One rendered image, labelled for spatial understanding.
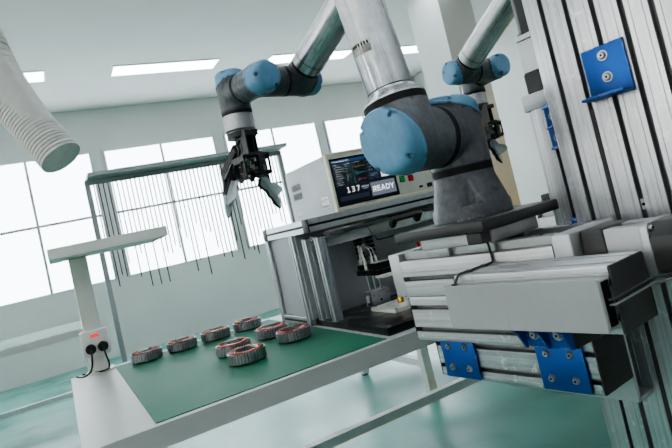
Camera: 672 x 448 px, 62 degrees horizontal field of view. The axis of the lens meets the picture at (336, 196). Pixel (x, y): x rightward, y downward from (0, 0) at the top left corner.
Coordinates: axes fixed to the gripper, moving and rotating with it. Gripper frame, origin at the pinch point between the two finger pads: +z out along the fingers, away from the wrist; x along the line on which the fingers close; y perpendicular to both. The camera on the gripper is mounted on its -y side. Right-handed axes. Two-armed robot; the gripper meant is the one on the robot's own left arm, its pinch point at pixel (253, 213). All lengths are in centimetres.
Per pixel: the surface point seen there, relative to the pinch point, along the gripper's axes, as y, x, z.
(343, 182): -30, 52, -6
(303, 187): -54, 51, -9
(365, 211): -26, 56, 5
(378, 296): -28, 55, 35
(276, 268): -70, 41, 19
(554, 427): -33, 138, 114
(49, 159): -106, -24, -39
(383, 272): -21, 53, 26
